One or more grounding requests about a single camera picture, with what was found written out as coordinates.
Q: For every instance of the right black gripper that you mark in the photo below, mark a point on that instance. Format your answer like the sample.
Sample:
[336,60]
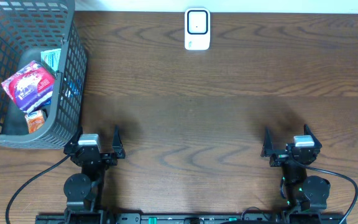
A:
[291,157]

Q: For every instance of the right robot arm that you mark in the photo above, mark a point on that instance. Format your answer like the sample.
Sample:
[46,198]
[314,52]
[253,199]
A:
[306,195]

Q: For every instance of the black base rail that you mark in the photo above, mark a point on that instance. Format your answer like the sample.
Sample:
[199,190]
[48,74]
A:
[135,218]

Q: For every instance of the orange pocket tissue pack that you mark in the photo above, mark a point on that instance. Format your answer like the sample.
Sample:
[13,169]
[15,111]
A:
[35,120]

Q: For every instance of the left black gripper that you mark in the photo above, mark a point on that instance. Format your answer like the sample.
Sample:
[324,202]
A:
[96,156]

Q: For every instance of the teal wet wipes packet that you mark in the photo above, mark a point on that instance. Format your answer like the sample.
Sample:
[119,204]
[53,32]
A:
[50,59]

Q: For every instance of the white barcode scanner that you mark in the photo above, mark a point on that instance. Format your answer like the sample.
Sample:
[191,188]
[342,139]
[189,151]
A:
[197,29]

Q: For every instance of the grey plastic mesh basket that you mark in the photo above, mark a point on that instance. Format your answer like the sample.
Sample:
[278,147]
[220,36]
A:
[26,29]

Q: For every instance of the blue Oreo cookie pack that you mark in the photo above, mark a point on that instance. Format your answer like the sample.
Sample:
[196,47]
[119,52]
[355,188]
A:
[71,88]

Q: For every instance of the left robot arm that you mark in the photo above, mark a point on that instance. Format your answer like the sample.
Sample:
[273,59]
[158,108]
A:
[84,190]

